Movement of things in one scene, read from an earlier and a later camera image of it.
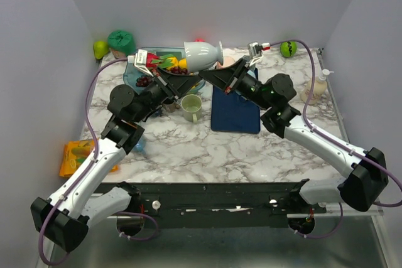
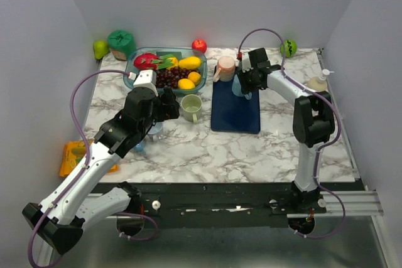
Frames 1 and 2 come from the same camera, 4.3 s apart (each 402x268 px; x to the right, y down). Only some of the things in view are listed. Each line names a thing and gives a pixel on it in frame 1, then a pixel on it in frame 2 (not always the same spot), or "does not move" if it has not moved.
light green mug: x=191 y=105 does not move
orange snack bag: x=76 y=154 does not move
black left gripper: x=180 y=83 → x=170 y=110
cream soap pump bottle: x=320 y=88 does not move
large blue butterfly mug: x=140 y=146 does not move
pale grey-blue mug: x=203 y=56 → x=156 y=132
